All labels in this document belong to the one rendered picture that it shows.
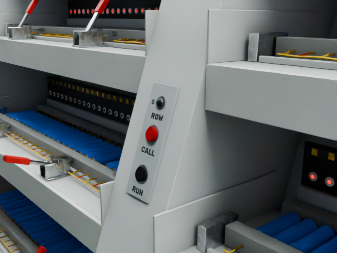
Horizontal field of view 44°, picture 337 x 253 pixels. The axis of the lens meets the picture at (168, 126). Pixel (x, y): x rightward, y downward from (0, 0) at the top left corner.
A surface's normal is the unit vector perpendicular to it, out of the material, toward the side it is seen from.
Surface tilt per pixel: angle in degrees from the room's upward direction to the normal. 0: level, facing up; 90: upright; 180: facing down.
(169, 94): 90
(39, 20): 90
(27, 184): 109
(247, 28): 90
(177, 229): 90
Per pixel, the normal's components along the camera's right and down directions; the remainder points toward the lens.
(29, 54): -0.77, 0.15
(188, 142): 0.64, 0.20
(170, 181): -0.72, -0.17
